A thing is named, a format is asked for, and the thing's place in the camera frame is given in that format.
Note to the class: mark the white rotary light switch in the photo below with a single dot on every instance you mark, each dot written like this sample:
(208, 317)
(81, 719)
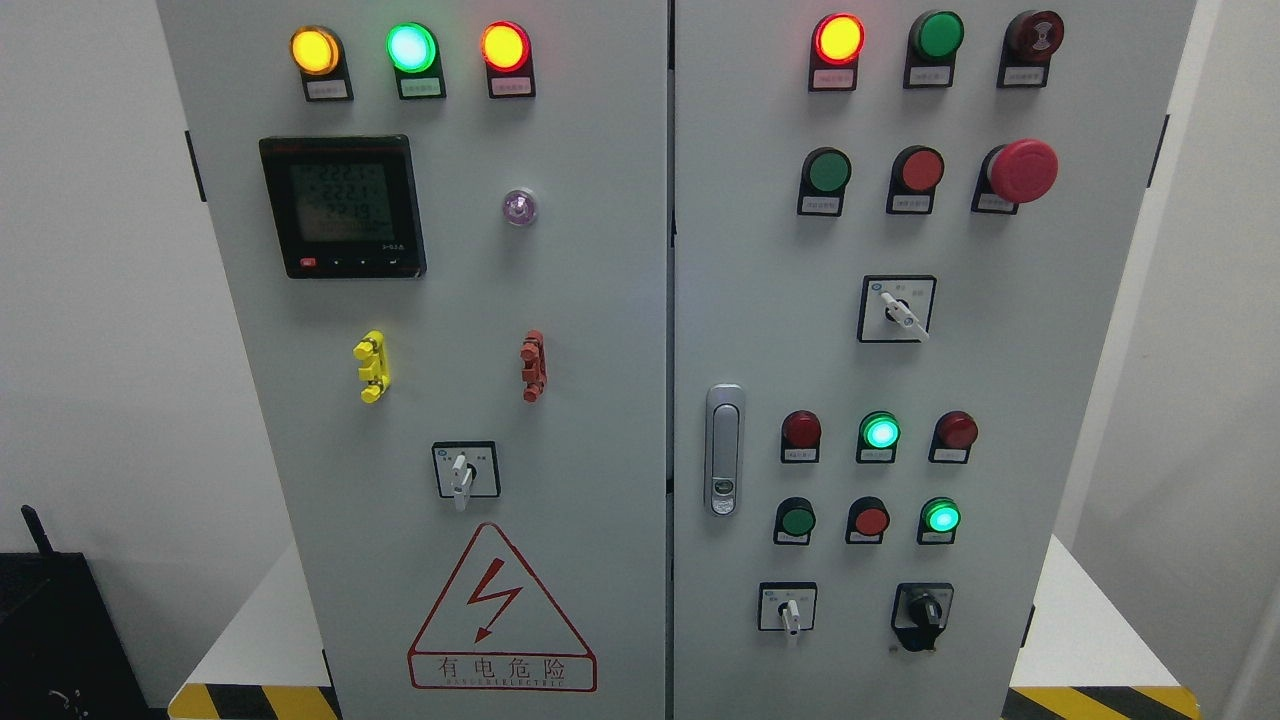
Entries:
(465, 471)

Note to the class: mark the yellow indicator light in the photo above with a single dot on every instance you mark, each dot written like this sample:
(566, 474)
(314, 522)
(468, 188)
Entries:
(320, 56)

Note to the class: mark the red terminal connector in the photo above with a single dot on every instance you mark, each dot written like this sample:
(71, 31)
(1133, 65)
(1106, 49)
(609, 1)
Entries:
(534, 368)

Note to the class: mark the dark red indicator left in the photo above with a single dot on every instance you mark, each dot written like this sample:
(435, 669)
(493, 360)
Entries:
(800, 434)

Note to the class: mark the dark red indicator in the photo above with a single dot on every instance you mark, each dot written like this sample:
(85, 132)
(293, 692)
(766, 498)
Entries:
(953, 438)
(800, 434)

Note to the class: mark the clear white indicator lamp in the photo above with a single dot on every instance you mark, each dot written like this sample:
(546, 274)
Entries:
(520, 207)

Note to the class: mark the green push button lower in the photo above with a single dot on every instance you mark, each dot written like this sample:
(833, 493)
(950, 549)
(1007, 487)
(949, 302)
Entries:
(794, 521)

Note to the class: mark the grey left cabinet door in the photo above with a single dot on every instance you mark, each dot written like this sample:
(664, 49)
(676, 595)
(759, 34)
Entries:
(583, 470)

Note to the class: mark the grey cabinet door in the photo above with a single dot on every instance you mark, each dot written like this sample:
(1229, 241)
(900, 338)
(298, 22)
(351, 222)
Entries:
(770, 301)
(583, 470)

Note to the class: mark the lit green indicator middle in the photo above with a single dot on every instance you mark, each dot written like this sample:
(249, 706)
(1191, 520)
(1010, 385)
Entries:
(878, 438)

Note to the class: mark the green push button upper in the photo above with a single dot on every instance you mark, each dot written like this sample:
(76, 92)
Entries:
(823, 179)

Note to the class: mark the yellow terminal connector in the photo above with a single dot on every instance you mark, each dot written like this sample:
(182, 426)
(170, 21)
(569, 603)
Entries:
(371, 354)

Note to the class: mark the red push button lower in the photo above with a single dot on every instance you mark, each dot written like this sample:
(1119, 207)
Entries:
(867, 521)

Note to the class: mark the red push button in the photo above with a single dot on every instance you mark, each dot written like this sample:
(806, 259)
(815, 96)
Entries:
(915, 174)
(867, 521)

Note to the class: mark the grey right cabinet door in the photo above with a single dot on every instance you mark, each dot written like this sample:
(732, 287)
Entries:
(770, 301)

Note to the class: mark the red electrical warning sticker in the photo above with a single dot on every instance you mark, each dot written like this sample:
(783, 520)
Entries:
(496, 627)

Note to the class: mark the dark red indicator right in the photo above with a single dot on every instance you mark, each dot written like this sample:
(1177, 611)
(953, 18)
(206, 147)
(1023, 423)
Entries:
(953, 438)

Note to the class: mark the black digital power meter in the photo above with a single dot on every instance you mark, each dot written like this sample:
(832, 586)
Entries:
(345, 206)

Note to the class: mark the red push button upper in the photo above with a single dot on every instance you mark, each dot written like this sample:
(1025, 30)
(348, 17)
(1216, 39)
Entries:
(915, 174)

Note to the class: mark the lit green push button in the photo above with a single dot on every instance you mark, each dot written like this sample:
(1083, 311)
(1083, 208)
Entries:
(938, 521)

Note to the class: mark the red indicator light top left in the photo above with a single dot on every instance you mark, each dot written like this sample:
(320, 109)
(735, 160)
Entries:
(507, 54)

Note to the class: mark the red indicator light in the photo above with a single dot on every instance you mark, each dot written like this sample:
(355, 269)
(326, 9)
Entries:
(507, 54)
(837, 41)

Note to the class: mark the red indicator light top right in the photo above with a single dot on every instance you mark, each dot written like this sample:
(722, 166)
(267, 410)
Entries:
(837, 41)

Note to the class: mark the green indicator light top left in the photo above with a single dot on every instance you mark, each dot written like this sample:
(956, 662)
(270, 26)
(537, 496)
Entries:
(415, 57)

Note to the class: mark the red emergency stop button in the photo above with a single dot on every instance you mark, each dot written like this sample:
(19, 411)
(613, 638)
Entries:
(1012, 174)

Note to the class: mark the green indicator light unlit top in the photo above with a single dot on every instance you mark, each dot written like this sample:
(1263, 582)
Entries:
(933, 41)

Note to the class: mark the red black buzzer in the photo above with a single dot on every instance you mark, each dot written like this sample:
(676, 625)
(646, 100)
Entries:
(1030, 41)

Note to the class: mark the white platform with hazard stripes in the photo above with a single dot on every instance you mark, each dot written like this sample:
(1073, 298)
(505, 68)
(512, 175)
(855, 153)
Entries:
(1081, 660)

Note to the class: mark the black box with antenna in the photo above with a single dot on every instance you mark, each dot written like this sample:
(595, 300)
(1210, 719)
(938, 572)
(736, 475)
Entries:
(60, 655)

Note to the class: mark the silver door lock handle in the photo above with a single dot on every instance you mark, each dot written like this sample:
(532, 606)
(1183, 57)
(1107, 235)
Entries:
(723, 437)

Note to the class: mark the white rotary selector switch upper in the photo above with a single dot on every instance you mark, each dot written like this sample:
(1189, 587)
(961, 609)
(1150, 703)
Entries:
(896, 308)

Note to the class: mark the small white rotary switch lower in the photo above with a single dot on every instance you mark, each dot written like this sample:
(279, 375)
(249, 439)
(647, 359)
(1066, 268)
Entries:
(788, 607)

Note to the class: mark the black rotary selector switch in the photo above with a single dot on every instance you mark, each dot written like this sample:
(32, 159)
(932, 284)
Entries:
(920, 614)

